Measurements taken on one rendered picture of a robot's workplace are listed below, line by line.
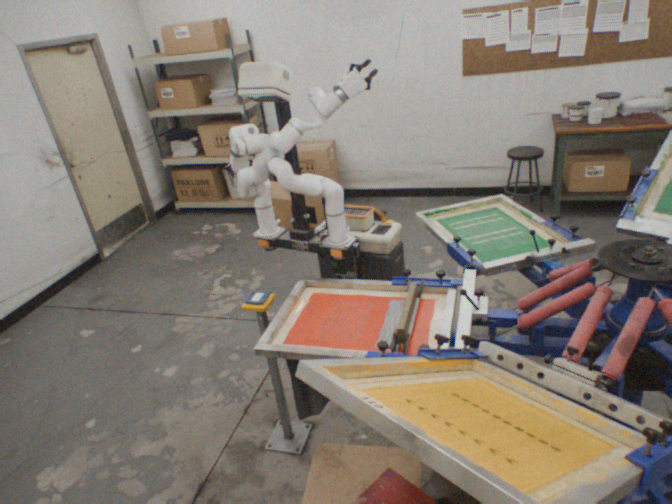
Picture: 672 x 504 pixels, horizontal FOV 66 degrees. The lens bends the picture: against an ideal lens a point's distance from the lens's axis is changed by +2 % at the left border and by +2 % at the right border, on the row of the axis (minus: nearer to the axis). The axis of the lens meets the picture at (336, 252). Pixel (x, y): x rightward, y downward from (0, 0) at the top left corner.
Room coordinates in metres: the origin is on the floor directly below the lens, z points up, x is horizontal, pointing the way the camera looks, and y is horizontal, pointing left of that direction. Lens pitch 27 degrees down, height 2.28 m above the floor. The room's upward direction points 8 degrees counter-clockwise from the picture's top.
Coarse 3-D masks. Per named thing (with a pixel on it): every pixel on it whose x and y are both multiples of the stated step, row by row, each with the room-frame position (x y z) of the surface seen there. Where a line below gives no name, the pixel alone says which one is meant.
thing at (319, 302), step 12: (312, 300) 2.10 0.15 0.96; (324, 300) 2.08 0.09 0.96; (348, 300) 2.06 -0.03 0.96; (360, 300) 2.04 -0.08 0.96; (372, 300) 2.03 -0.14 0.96; (384, 300) 2.01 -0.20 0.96; (420, 300) 1.97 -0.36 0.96; (432, 300) 1.96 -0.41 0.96; (312, 312) 2.00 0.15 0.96; (324, 312) 1.98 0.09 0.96; (372, 312) 1.93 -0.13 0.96; (384, 312) 1.92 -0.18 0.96; (420, 312) 1.88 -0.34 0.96; (432, 312) 1.87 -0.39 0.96; (420, 324) 1.79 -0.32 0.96
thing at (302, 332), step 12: (300, 324) 1.91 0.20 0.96; (312, 324) 1.90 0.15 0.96; (372, 324) 1.84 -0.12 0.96; (288, 336) 1.83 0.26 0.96; (300, 336) 1.82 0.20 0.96; (312, 336) 1.81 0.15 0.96; (372, 336) 1.75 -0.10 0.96; (420, 336) 1.71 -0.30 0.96; (336, 348) 1.70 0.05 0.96; (348, 348) 1.69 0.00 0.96; (360, 348) 1.68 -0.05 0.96; (372, 348) 1.67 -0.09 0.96; (408, 348) 1.64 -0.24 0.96
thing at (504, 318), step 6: (492, 312) 1.69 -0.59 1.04; (498, 312) 1.68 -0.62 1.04; (504, 312) 1.68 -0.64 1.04; (510, 312) 1.67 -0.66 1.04; (516, 312) 1.67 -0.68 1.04; (492, 318) 1.66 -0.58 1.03; (498, 318) 1.65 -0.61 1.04; (504, 318) 1.64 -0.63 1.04; (510, 318) 1.64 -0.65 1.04; (516, 318) 1.63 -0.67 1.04; (474, 324) 1.68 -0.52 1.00; (486, 324) 1.67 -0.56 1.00; (498, 324) 1.65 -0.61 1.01; (504, 324) 1.64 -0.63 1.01; (510, 324) 1.64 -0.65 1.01; (516, 324) 1.63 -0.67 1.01
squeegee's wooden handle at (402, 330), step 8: (416, 288) 1.94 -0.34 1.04; (408, 296) 1.86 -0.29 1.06; (416, 296) 1.93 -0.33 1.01; (408, 304) 1.80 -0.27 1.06; (408, 312) 1.74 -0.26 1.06; (400, 320) 1.69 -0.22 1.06; (408, 320) 1.72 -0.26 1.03; (400, 328) 1.64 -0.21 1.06; (408, 328) 1.71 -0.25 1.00; (400, 336) 1.64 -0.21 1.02
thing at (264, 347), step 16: (304, 288) 2.21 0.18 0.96; (352, 288) 2.15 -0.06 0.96; (368, 288) 2.12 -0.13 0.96; (384, 288) 2.10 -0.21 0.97; (400, 288) 2.07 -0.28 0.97; (432, 288) 2.02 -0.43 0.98; (448, 288) 1.99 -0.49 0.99; (288, 304) 2.04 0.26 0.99; (448, 304) 1.86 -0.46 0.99; (272, 320) 1.92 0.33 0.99; (448, 320) 1.74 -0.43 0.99; (272, 336) 1.82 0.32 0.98; (448, 336) 1.64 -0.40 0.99; (256, 352) 1.73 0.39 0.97; (272, 352) 1.71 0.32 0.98; (288, 352) 1.68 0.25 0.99; (304, 352) 1.66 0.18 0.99; (320, 352) 1.65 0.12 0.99; (336, 352) 1.63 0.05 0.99; (352, 352) 1.62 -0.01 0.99
